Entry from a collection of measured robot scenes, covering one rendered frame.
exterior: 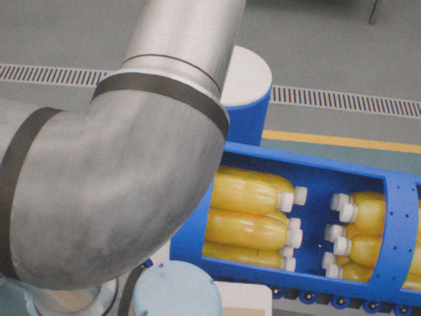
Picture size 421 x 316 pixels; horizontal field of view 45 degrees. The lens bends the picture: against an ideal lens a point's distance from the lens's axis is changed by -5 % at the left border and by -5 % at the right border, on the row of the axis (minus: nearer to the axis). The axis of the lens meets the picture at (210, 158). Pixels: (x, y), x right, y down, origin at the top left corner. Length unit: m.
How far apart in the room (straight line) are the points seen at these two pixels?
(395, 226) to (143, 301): 0.54
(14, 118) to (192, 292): 0.43
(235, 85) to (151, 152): 1.20
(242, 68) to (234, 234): 0.64
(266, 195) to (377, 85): 2.38
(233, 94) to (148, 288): 0.87
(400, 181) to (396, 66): 2.52
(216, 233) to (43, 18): 2.82
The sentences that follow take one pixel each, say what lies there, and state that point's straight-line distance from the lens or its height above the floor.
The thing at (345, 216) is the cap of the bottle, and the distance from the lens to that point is 1.08.
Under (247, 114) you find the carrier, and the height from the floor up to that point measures 0.99.
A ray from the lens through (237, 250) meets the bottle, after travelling 1.10.
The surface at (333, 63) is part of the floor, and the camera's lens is 3.42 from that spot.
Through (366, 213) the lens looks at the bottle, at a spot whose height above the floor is 1.19.
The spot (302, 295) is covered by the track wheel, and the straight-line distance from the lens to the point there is 1.20.
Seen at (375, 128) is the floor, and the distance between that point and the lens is 3.07.
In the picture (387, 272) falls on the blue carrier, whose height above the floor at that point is 1.15.
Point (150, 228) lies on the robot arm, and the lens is 0.31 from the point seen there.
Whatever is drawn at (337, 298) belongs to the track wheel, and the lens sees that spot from 1.21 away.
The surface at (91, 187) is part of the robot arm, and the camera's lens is 0.29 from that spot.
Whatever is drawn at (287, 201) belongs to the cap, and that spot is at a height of 1.18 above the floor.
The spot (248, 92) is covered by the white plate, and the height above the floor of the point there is 1.04.
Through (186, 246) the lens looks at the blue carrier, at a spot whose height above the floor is 1.13.
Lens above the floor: 2.01
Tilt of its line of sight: 49 degrees down
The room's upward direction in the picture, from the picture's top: 6 degrees clockwise
